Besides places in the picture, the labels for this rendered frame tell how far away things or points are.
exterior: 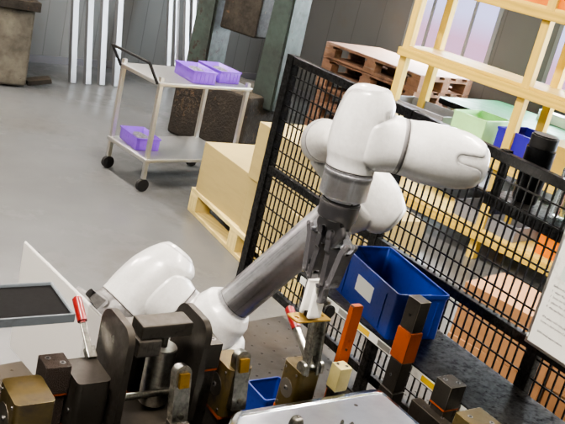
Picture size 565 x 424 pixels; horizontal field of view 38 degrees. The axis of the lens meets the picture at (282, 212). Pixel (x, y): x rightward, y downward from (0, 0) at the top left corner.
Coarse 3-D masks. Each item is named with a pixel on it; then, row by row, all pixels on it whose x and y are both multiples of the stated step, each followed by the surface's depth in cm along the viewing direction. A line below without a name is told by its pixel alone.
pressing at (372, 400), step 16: (304, 400) 181; (320, 400) 182; (336, 400) 185; (352, 400) 186; (368, 400) 188; (384, 400) 189; (240, 416) 170; (256, 416) 171; (272, 416) 173; (288, 416) 174; (304, 416) 176; (320, 416) 177; (336, 416) 178; (352, 416) 180; (368, 416) 181; (384, 416) 183; (400, 416) 184
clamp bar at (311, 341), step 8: (328, 304) 181; (328, 312) 177; (312, 328) 180; (320, 328) 182; (312, 336) 180; (320, 336) 182; (312, 344) 181; (320, 344) 182; (304, 352) 182; (312, 352) 183; (320, 352) 183; (304, 360) 182; (320, 360) 183
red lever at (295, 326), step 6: (288, 306) 190; (288, 312) 189; (288, 318) 188; (294, 324) 187; (294, 330) 187; (300, 330) 187; (300, 336) 186; (300, 342) 185; (300, 348) 185; (312, 360) 184; (312, 366) 183
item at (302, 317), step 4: (296, 312) 159; (304, 312) 158; (288, 316) 157; (292, 316) 156; (296, 316) 157; (300, 316) 157; (304, 316) 158; (320, 316) 160; (324, 316) 160; (296, 320) 155; (300, 320) 156; (304, 320) 156; (308, 320) 157; (312, 320) 157; (316, 320) 158; (320, 320) 158; (324, 320) 159; (328, 320) 159
